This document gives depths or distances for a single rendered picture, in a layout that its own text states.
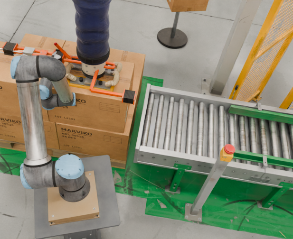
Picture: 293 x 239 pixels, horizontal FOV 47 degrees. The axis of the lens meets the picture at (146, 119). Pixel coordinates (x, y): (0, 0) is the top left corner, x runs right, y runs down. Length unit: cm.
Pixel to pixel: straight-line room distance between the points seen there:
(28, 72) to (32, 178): 58
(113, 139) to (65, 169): 94
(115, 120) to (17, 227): 118
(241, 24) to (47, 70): 202
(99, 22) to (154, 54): 216
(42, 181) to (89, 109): 79
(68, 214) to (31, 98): 71
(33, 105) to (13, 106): 94
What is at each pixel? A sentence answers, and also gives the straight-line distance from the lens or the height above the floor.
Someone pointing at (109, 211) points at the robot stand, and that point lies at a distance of 215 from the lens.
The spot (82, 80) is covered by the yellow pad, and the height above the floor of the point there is 98.
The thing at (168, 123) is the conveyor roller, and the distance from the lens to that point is 279.
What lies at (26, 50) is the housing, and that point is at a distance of 255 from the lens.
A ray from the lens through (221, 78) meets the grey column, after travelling 371.
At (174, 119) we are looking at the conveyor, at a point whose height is 49.
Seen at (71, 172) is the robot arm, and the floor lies 109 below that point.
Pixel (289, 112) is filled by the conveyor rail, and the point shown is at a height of 59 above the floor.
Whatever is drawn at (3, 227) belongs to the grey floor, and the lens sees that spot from 302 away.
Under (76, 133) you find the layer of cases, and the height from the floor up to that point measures 46.
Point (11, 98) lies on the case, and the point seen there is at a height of 76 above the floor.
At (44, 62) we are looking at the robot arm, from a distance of 179.
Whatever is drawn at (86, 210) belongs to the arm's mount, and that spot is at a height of 83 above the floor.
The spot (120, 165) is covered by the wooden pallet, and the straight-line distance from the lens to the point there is 309.
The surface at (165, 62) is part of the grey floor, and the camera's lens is 410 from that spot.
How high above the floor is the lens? 274
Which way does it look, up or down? 52 degrees down
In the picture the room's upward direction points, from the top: 10 degrees clockwise
